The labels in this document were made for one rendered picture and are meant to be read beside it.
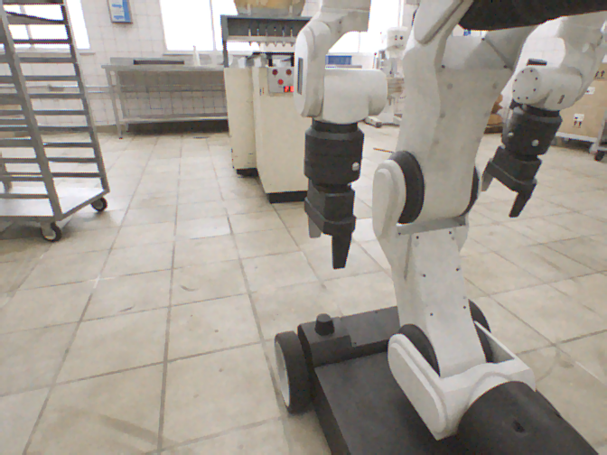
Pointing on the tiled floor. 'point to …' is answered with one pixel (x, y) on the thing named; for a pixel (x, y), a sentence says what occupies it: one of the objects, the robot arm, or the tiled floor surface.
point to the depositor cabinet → (241, 120)
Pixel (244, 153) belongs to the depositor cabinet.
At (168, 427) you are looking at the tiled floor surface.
